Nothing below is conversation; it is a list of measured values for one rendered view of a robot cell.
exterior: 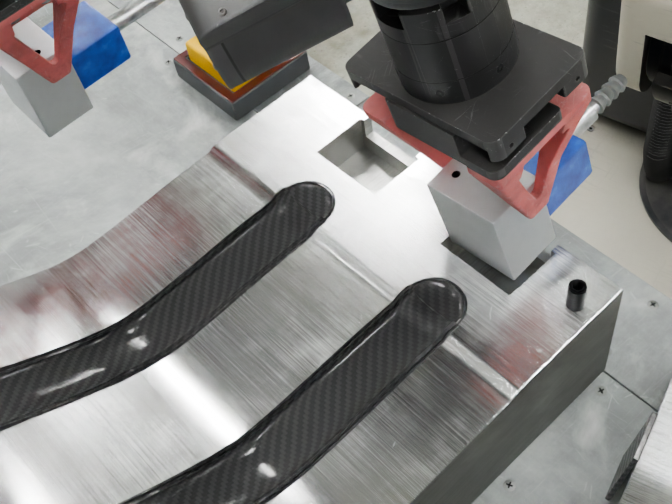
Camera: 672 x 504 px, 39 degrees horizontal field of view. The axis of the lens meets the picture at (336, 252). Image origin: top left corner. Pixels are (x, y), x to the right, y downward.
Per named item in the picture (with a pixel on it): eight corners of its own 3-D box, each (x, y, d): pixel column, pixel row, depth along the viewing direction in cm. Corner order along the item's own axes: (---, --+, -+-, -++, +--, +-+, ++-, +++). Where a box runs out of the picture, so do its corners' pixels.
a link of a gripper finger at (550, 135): (527, 274, 48) (488, 155, 41) (429, 213, 53) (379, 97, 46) (612, 184, 50) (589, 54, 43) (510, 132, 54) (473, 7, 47)
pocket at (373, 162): (372, 151, 65) (367, 113, 62) (428, 190, 62) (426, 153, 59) (323, 189, 64) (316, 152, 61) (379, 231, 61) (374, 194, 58)
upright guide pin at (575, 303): (573, 293, 52) (576, 275, 51) (588, 304, 52) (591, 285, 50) (561, 304, 52) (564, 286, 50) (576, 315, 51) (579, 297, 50)
